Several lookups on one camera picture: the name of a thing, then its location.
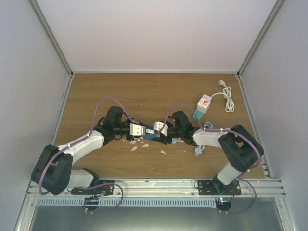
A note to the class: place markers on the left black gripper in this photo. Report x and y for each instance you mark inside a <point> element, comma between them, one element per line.
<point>132,137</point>

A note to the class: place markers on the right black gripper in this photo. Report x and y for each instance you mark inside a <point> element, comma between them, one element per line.
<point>164,140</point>

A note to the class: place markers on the white square plug adapter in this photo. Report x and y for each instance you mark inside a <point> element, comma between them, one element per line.
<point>150,131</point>

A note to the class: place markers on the blue cube plug adapter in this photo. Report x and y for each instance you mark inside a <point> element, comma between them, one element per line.
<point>151,137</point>

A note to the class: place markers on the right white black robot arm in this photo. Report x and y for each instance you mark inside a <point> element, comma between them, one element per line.
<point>242,151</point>

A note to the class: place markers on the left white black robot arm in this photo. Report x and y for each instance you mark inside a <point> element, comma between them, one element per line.
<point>53,171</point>

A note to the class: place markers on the white cube socket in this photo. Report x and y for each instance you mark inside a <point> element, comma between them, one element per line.
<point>204,103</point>

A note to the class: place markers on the aluminium front rail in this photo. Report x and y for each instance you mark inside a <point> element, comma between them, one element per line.
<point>186,188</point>

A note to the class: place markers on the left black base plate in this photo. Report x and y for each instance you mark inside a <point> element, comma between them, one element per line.
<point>105,190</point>

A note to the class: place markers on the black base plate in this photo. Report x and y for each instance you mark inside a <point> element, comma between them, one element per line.
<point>105,190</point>
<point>204,187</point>

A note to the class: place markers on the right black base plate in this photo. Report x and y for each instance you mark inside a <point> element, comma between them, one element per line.
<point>204,187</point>

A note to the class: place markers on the grey slotted cable duct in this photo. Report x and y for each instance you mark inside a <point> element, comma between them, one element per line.
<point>128,202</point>

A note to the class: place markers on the left aluminium frame post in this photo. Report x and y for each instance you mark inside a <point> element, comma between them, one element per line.
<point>50,35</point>

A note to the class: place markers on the aluminium frame post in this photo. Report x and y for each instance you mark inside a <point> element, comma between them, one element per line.
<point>50,35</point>
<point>260,36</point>

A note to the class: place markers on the right aluminium frame post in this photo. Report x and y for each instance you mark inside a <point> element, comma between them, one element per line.
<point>260,36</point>

